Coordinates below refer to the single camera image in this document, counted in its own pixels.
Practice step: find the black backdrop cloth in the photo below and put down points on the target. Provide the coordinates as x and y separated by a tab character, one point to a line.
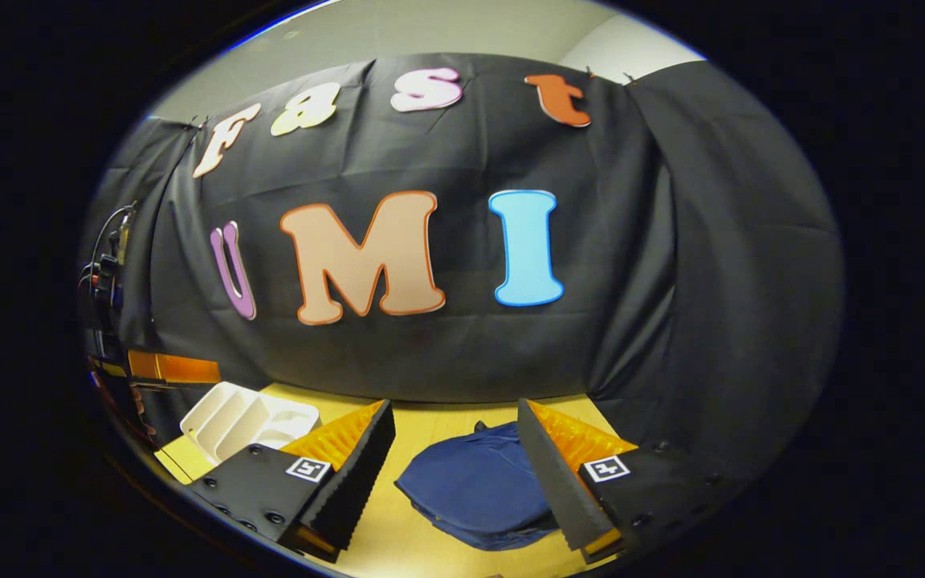
470	353

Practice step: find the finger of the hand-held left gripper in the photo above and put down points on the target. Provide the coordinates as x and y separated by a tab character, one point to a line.
177	368

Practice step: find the white bookshelf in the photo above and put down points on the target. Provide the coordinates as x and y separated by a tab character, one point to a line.
230	421

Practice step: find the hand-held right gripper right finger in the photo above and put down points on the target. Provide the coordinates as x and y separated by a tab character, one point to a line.
551	482

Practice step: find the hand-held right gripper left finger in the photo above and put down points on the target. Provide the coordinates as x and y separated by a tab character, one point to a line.
354	482

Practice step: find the blue schoolbag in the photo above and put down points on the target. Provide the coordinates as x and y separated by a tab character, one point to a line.
470	490

